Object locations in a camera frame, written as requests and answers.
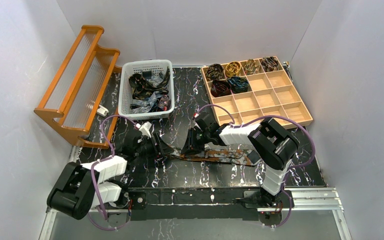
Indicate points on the orange grey patterned tie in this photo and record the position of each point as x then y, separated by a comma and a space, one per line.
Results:
245, 157

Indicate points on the wooden compartment tray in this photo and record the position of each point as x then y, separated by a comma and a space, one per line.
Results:
269, 93

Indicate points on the rolled dark striped tie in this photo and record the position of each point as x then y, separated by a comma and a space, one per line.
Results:
270, 64

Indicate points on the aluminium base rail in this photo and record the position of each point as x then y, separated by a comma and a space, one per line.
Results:
315, 213

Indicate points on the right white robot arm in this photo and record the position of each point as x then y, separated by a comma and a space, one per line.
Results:
271, 143

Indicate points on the rolled dark red tie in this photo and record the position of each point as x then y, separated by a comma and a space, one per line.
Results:
220, 88

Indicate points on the rolled yellow tie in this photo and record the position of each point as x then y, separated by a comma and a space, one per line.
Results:
232, 69

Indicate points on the rolled brown multicolour tie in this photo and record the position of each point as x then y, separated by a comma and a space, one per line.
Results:
251, 67

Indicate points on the grey blue tie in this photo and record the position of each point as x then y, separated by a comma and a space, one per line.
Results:
147, 105

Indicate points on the white plastic basket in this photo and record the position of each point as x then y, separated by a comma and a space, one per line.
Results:
148, 68

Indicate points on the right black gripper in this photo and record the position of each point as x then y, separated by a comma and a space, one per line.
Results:
194, 141

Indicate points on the small white clip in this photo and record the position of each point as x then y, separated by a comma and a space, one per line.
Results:
102, 111

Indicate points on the rolled dark brown tie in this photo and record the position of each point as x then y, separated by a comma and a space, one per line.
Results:
215, 72

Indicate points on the dark red purple tie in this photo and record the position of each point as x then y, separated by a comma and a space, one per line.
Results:
164, 103

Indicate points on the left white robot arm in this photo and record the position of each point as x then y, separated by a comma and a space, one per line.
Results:
83, 186

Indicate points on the orange wooden rack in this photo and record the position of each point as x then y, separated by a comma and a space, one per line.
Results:
71, 102

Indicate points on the rolled blue black tie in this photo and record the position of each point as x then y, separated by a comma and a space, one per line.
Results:
238, 84

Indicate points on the dark camouflage tie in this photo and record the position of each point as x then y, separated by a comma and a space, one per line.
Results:
142, 88

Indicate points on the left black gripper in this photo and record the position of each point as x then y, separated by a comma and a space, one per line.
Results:
157, 146

